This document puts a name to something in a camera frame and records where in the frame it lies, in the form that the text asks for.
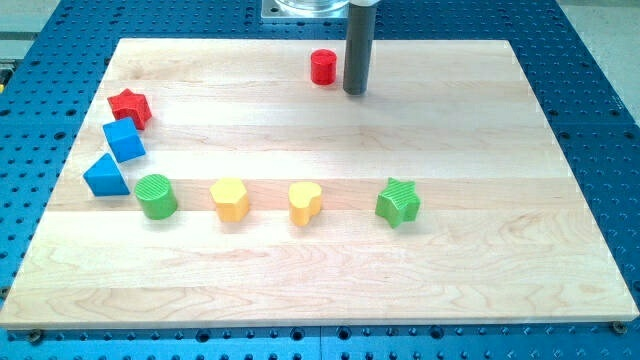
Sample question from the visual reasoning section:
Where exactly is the blue triangle block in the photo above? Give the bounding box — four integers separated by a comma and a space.
83, 153, 130, 197

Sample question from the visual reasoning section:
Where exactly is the blue perforated table plate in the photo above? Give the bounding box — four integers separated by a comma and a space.
1, 0, 639, 359

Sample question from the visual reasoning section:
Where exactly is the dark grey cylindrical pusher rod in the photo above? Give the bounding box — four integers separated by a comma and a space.
343, 0, 377, 95

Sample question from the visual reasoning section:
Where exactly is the green cylinder block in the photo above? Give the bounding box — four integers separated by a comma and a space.
134, 174, 178, 220

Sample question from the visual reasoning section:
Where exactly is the yellow heart block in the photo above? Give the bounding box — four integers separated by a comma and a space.
288, 181, 322, 226

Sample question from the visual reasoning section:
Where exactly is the light wooden board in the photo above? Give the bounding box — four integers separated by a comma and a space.
1, 38, 638, 330

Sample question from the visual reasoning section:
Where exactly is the green star block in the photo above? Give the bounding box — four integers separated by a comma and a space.
375, 178, 421, 228

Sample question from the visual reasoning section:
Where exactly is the yellow hexagon block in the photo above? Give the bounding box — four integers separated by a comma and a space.
209, 178, 249, 222

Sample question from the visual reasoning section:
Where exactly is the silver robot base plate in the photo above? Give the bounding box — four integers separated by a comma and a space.
260, 0, 349, 21

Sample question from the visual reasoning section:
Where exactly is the red cylinder block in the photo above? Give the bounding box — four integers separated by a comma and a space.
310, 49, 337, 85

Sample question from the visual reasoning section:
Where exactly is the red star block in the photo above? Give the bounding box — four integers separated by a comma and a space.
107, 88, 152, 130

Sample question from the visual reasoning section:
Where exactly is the blue cube block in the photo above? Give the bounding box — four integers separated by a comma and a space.
102, 117, 146, 163

